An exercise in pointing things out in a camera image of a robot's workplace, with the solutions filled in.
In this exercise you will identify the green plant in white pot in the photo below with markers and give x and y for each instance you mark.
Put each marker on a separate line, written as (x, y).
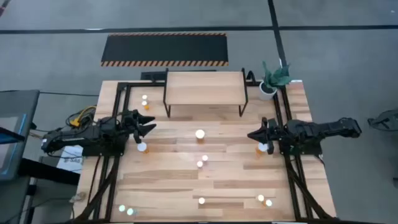
(275, 79)

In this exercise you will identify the grey monitor with blue edge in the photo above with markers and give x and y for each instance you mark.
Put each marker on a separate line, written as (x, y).
(29, 140)

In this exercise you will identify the black hazard-striped floor mat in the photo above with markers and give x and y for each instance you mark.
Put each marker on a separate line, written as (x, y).
(164, 48)

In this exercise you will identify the wooden shelf with black legs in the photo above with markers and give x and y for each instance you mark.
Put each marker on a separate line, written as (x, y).
(205, 88)

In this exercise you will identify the small pink pill bottle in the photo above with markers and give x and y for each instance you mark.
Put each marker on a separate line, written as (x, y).
(199, 164)
(205, 157)

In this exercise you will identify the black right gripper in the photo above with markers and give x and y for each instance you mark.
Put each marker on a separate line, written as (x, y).
(275, 133)

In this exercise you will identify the crumpled beige scrap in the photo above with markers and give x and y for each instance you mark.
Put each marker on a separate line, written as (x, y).
(77, 197)

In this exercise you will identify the black stand bar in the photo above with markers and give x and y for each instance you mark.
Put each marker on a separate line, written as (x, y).
(46, 171)

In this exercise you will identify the black floor tape strip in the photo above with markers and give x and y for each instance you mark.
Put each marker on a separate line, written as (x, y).
(273, 15)
(46, 30)

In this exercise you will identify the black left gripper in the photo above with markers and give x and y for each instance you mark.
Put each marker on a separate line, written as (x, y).
(130, 123)

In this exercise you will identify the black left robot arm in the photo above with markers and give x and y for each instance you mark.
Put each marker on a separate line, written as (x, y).
(77, 138)

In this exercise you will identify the small orange pill bottle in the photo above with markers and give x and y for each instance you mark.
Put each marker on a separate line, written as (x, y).
(268, 203)
(201, 200)

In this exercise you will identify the white printed paper sheet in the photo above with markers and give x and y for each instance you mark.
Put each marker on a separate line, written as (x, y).
(70, 161)

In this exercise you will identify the small green pill bottle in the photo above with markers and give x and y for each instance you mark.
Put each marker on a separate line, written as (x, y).
(130, 211)
(122, 208)

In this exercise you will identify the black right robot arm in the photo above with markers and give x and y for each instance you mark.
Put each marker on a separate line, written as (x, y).
(326, 129)

